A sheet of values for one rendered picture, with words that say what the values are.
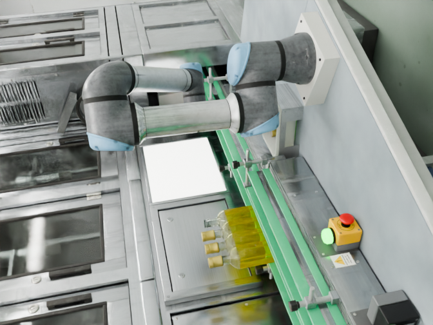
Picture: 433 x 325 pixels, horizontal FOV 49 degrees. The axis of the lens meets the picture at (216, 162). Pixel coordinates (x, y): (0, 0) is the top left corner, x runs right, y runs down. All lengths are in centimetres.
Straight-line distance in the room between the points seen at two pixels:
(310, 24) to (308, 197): 54
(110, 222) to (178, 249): 35
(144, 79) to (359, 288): 82
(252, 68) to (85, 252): 98
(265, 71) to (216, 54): 106
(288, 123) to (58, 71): 117
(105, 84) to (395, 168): 74
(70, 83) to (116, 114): 116
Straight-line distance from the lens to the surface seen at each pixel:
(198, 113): 129
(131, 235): 187
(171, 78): 146
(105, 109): 125
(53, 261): 189
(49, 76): 239
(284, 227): 147
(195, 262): 172
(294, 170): 165
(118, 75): 129
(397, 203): 119
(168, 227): 184
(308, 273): 137
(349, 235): 136
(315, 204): 153
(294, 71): 138
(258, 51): 134
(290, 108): 164
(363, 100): 126
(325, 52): 136
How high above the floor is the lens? 132
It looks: 9 degrees down
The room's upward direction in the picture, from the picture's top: 99 degrees counter-clockwise
